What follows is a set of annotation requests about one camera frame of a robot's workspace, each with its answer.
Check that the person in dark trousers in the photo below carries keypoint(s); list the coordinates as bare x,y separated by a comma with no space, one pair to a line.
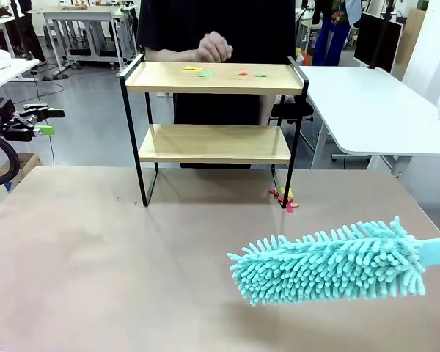
33,36

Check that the person's right forearm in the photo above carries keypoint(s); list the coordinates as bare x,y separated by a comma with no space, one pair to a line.
172,55

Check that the brown cardboard panel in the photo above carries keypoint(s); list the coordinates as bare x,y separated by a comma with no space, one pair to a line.
412,33

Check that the grey workbench table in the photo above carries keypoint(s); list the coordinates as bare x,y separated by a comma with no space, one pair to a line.
77,14

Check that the small green paper scrap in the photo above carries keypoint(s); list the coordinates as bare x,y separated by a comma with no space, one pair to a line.
260,75

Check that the large white table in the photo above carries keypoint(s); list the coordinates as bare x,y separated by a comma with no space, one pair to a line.
370,110

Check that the person in blue trousers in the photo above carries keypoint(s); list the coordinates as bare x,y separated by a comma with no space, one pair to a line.
328,40

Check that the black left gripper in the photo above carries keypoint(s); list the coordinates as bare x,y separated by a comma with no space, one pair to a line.
0,113

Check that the black office chair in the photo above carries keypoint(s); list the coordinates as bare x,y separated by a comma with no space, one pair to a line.
300,110

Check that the two-tier wooden shelf black frame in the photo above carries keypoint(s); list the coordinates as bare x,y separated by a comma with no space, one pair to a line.
212,86

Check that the black tripod pole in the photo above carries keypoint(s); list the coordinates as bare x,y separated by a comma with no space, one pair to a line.
20,29

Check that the black monitor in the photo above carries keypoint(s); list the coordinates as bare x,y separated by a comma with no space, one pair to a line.
375,40

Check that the open cardboard box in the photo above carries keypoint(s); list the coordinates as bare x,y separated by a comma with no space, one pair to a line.
25,163

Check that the yellow paper scrap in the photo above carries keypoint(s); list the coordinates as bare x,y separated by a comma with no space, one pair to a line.
192,68
286,190

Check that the person's right hand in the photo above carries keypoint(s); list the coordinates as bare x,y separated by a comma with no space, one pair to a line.
214,47

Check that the large green paper scrap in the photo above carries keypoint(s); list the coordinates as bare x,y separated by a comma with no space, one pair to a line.
205,74

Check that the teal microfibre duster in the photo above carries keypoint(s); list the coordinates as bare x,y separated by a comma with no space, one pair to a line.
326,264

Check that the person in black shirt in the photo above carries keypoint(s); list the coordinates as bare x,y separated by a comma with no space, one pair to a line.
242,22

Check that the power strip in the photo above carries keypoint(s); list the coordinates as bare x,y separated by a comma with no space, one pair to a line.
55,77

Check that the red paper scrap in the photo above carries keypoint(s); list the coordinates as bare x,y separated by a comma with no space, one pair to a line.
279,197
290,209

